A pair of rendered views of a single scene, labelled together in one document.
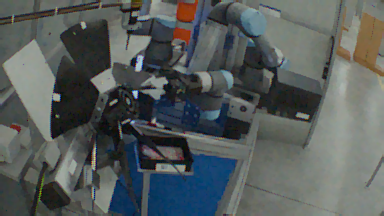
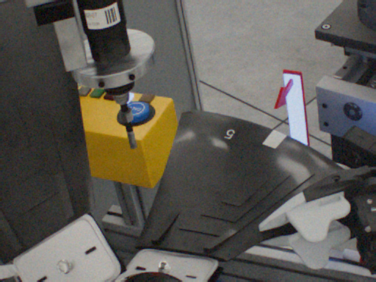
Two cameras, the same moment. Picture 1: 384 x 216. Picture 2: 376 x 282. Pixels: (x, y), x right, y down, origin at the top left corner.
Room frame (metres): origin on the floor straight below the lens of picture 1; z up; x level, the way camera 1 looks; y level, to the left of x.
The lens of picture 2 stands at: (0.54, -0.15, 1.82)
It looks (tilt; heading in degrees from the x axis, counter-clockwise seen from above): 37 degrees down; 34
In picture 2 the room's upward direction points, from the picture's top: 12 degrees counter-clockwise
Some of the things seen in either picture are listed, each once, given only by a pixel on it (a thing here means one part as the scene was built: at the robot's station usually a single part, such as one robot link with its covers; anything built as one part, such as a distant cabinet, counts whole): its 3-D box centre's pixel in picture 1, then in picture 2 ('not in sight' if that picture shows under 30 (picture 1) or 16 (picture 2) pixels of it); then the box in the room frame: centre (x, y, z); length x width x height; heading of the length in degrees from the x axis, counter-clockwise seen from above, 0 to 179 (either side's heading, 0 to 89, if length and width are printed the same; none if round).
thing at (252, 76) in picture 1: (252, 70); not in sight; (1.74, -0.26, 1.09); 0.15 x 0.15 x 0.10
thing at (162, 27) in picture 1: (162, 26); not in sight; (1.81, 0.24, 1.20); 0.13 x 0.12 x 0.14; 98
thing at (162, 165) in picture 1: (162, 154); not in sight; (1.24, 0.08, 0.85); 0.22 x 0.17 x 0.07; 107
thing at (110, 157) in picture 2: not in sight; (115, 138); (1.39, 0.54, 1.02); 0.16 x 0.10 x 0.11; 91
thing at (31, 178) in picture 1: (43, 195); not in sight; (0.81, 0.57, 0.73); 0.15 x 0.09 x 0.22; 91
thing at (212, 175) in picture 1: (146, 188); not in sight; (1.40, 0.15, 0.45); 0.82 x 0.02 x 0.66; 91
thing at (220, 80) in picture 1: (217, 81); not in sight; (1.31, -0.07, 1.17); 0.11 x 0.08 x 0.09; 128
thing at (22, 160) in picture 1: (14, 149); not in sight; (0.91, 0.79, 0.85); 0.36 x 0.24 x 0.03; 1
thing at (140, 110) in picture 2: not in sight; (135, 112); (1.40, 0.50, 1.08); 0.04 x 0.04 x 0.02
